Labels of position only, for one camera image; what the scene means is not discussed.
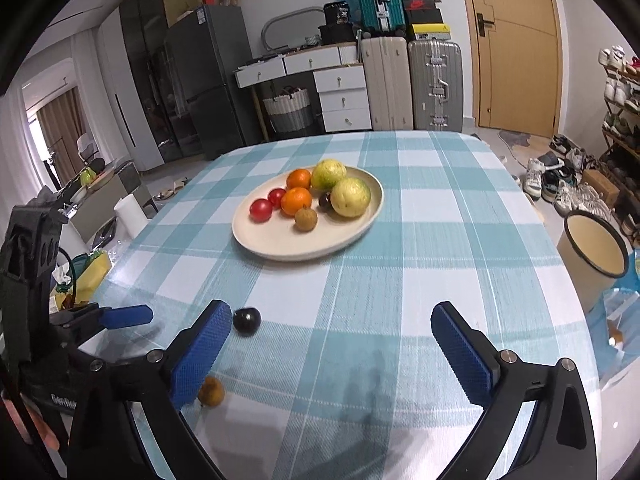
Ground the grey floor mat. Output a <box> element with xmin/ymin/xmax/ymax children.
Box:
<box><xmin>498</xmin><ymin>129</ymin><xmax>531</xmax><ymax>150</ymax></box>

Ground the paper towel roll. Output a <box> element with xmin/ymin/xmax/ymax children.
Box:
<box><xmin>114</xmin><ymin>194</ymin><xmax>149</xmax><ymax>237</ymax></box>

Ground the beige suitcase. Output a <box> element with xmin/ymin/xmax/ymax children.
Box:
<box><xmin>360</xmin><ymin>36</ymin><xmax>415</xmax><ymax>132</ymax></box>

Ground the shoe rack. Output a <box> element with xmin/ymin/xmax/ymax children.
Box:
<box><xmin>597</xmin><ymin>45</ymin><xmax>640</xmax><ymax>196</ymax></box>

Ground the plain black shoe box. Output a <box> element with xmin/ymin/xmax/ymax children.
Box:
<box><xmin>407</xmin><ymin>8</ymin><xmax>446</xmax><ymax>25</ymax></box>

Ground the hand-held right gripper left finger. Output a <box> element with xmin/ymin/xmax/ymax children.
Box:
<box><xmin>66</xmin><ymin>299</ymin><xmax>233</xmax><ymax>480</ymax></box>

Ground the wooden door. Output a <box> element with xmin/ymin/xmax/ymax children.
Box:
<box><xmin>456</xmin><ymin>0</ymin><xmax>560</xmax><ymax>136</ymax></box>

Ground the cream round plate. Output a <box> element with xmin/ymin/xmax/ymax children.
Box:
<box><xmin>231</xmin><ymin>164</ymin><xmax>385</xmax><ymax>262</ymax></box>

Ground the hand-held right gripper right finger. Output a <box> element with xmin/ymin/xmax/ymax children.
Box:
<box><xmin>431</xmin><ymin>301</ymin><xmax>598</xmax><ymax>480</ymax></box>

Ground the brown cardboard box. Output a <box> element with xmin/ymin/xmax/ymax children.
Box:
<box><xmin>580</xmin><ymin>169</ymin><xmax>621</xmax><ymax>208</ymax></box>

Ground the white office chair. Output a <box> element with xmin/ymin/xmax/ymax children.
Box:
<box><xmin>76</xmin><ymin>132</ymin><xmax>101</xmax><ymax>161</ymax></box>

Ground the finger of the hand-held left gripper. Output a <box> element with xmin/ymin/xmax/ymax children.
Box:
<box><xmin>50</xmin><ymin>304</ymin><xmax>154</xmax><ymax>333</ymax></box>

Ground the yellow cloth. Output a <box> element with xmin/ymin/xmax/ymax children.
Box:
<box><xmin>72</xmin><ymin>252</ymin><xmax>112</xmax><ymax>306</ymax></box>

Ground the pile of shoes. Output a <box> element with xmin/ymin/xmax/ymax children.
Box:
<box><xmin>512</xmin><ymin>132</ymin><xmax>640</xmax><ymax>241</ymax></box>

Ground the white desk with drawers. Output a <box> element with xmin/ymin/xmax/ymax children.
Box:
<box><xmin>234</xmin><ymin>42</ymin><xmax>373</xmax><ymax>141</ymax></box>

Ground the low coffee table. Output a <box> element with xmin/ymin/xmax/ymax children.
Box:
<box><xmin>65</xmin><ymin>160</ymin><xmax>156</xmax><ymax>251</ymax></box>

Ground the yellow and black shoe box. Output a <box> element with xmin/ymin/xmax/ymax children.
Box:
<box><xmin>410</xmin><ymin>23</ymin><xmax>452</xmax><ymax>41</ymax></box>

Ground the orange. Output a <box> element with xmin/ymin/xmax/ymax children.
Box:
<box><xmin>286</xmin><ymin>168</ymin><xmax>313</xmax><ymax>191</ymax></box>
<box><xmin>280</xmin><ymin>187</ymin><xmax>313</xmax><ymax>217</ymax></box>

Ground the pair of floor slippers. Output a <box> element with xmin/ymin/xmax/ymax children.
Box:
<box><xmin>155</xmin><ymin>177</ymin><xmax>188</xmax><ymax>201</ymax></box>

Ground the blue plastic bag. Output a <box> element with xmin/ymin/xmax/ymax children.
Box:
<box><xmin>587</xmin><ymin>250</ymin><xmax>640</xmax><ymax>391</ymax></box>

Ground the teal checked tablecloth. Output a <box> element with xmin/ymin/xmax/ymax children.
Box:
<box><xmin>107</xmin><ymin>130</ymin><xmax>601</xmax><ymax>480</ymax></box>

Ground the oval mirror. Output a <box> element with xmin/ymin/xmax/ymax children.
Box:
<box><xmin>261</xmin><ymin>6</ymin><xmax>326</xmax><ymax>53</ymax></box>

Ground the dark grey refrigerator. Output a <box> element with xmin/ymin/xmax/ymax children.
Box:
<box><xmin>165</xmin><ymin>5</ymin><xmax>263</xmax><ymax>161</ymax></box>

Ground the woven laundry basket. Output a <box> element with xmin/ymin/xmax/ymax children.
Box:
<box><xmin>262</xmin><ymin>87</ymin><xmax>313</xmax><ymax>133</ymax></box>

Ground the green yellow guava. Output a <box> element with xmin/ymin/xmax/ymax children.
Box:
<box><xmin>330</xmin><ymin>177</ymin><xmax>371</xmax><ymax>219</ymax></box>
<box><xmin>311</xmin><ymin>159</ymin><xmax>347</xmax><ymax>192</ymax></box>

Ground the black printed bag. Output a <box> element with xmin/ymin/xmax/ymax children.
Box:
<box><xmin>322</xmin><ymin>1</ymin><xmax>353</xmax><ymax>26</ymax></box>

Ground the dark glass cabinet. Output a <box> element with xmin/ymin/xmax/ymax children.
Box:
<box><xmin>119</xmin><ymin>0</ymin><xmax>201</xmax><ymax>163</ymax></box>

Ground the cream trash bin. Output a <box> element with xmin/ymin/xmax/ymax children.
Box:
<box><xmin>556</xmin><ymin>211</ymin><xmax>630</xmax><ymax>313</ymax></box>

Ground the person's left hand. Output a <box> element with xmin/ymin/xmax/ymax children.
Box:
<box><xmin>20</xmin><ymin>400</ymin><xmax>60</xmax><ymax>453</ymax></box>

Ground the silver suitcase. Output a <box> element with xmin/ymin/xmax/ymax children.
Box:
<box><xmin>407</xmin><ymin>38</ymin><xmax>465</xmax><ymax>132</ymax></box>

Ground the white wardrobe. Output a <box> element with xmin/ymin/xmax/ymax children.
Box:
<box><xmin>95</xmin><ymin>10</ymin><xmax>166</xmax><ymax>173</ymax></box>

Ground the brown curtain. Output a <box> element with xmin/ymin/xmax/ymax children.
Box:
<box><xmin>39</xmin><ymin>86</ymin><xmax>93</xmax><ymax>186</ymax></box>

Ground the black cable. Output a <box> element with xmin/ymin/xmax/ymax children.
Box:
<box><xmin>57</xmin><ymin>247</ymin><xmax>78</xmax><ymax>306</ymax></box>

